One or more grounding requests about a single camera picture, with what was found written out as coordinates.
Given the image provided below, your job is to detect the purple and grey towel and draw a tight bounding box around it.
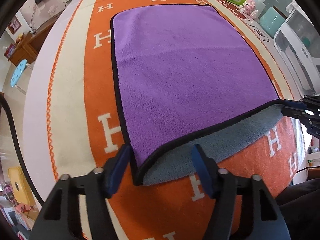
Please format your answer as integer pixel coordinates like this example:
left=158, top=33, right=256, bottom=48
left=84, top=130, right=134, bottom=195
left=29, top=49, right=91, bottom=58
left=110, top=4, right=282, bottom=185

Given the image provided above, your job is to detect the white plastic storage box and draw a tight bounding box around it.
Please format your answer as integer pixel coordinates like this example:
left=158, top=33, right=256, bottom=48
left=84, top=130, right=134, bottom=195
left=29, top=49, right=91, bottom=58
left=273, top=1, right=319, bottom=95

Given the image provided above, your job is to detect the pink block pig figure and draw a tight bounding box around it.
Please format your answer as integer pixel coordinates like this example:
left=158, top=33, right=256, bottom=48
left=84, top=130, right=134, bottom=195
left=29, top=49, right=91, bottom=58
left=239, top=0, right=258, bottom=20

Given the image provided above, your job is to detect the white plastic bottle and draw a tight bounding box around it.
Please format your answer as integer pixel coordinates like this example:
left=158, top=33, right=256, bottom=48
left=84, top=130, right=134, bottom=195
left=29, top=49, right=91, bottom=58
left=253, top=0, right=279, bottom=19

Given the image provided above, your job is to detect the blue plastic stool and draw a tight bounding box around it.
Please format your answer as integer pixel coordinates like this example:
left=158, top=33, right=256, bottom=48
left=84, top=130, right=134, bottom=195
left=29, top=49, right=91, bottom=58
left=10, top=59, right=33, bottom=95

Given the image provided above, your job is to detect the red gift box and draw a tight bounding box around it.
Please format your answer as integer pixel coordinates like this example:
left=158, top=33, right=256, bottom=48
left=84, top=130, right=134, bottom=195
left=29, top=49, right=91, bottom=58
left=3, top=43, right=16, bottom=59

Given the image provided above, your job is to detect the wooden tv cabinet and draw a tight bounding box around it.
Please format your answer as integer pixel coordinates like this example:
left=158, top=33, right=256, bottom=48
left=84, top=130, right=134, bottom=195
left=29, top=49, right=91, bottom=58
left=8, top=14, right=60, bottom=66

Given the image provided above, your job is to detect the black cable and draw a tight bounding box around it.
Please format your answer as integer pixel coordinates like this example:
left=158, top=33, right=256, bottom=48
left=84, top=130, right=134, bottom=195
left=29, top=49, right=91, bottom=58
left=0, top=93, right=45, bottom=205

